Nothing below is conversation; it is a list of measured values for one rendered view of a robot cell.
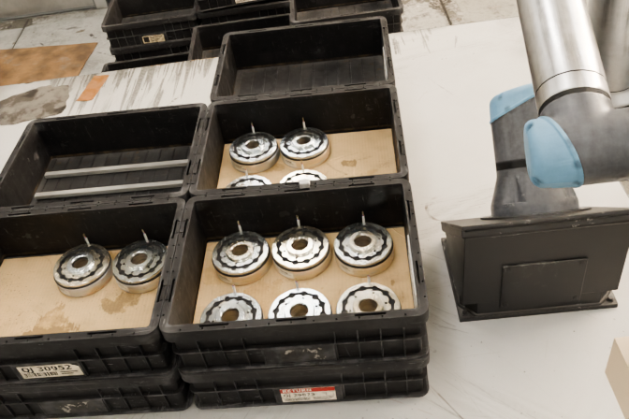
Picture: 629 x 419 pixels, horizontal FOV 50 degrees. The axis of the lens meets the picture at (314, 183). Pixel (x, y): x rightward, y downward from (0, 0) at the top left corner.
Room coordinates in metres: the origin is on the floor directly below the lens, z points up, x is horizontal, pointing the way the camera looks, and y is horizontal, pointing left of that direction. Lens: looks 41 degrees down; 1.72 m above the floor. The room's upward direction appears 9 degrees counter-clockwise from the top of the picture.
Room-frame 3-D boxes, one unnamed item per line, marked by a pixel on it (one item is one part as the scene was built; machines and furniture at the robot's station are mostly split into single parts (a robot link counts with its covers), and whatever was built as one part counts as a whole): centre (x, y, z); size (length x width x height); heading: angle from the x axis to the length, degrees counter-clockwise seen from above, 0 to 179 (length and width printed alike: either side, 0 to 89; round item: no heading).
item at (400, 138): (1.05, 0.01, 0.92); 0.40 x 0.30 x 0.02; 83
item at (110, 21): (2.74, 0.56, 0.31); 0.40 x 0.30 x 0.34; 87
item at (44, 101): (1.72, 0.77, 0.71); 0.22 x 0.19 x 0.01; 87
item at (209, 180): (1.05, 0.01, 0.87); 0.40 x 0.30 x 0.11; 83
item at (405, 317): (0.76, 0.05, 0.92); 0.40 x 0.30 x 0.02; 83
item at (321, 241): (0.82, 0.04, 0.86); 0.10 x 0.10 x 0.01
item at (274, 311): (0.68, 0.06, 0.86); 0.10 x 0.10 x 0.01
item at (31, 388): (0.80, 0.45, 0.76); 0.40 x 0.30 x 0.12; 83
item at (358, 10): (2.30, -0.22, 0.37); 0.40 x 0.30 x 0.45; 87
